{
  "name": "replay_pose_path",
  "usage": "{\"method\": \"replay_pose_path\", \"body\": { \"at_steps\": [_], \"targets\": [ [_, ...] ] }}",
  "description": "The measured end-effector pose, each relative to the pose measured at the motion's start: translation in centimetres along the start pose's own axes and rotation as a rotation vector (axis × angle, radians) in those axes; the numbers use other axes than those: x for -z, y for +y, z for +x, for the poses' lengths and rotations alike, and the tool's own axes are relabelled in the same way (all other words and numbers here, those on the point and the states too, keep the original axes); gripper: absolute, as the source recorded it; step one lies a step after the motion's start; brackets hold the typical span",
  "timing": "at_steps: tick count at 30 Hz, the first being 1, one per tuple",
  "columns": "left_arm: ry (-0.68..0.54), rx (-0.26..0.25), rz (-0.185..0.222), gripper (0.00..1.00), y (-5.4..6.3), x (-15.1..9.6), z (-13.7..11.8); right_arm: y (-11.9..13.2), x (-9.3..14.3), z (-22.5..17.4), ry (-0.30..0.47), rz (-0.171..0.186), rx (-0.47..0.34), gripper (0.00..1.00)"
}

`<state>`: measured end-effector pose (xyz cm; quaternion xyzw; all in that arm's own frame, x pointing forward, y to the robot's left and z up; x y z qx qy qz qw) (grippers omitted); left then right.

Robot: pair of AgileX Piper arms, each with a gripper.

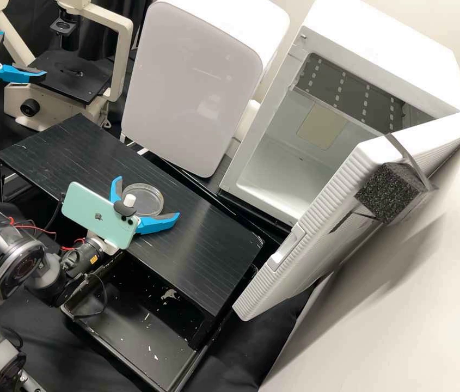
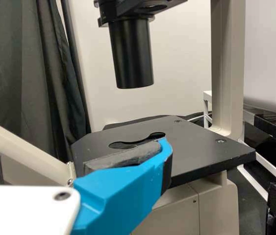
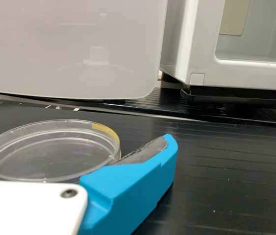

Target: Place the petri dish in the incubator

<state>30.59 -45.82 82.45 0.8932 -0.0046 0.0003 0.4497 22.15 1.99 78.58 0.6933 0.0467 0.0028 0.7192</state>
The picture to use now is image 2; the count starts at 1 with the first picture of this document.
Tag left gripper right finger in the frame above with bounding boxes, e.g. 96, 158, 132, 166
71, 137, 174, 235

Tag cream microscope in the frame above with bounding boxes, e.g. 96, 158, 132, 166
0, 0, 257, 235

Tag white box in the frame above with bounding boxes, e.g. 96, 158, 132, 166
243, 0, 276, 114

